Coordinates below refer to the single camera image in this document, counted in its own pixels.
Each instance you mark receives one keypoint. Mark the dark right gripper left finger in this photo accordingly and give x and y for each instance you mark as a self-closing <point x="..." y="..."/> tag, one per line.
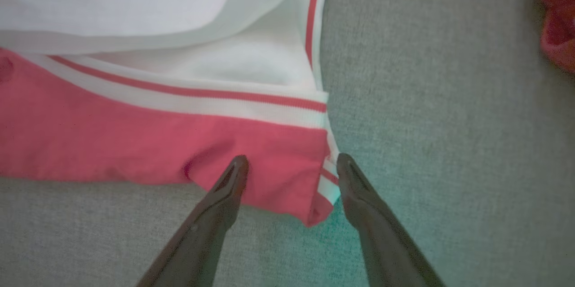
<point x="211" y="224"/>

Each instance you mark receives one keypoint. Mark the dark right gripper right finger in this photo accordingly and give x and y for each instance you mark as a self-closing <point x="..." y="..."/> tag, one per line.
<point x="382" y="233"/>

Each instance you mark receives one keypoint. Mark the red jersey white striped trim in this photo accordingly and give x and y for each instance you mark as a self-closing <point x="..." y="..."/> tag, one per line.
<point x="90" y="143"/>

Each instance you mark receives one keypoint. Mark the red garment white patch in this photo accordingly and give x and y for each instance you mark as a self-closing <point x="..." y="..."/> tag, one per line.
<point x="559" y="17"/>

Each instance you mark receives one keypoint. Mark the grey fabric sofa seat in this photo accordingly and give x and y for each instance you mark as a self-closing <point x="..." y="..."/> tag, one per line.
<point x="449" y="98"/>

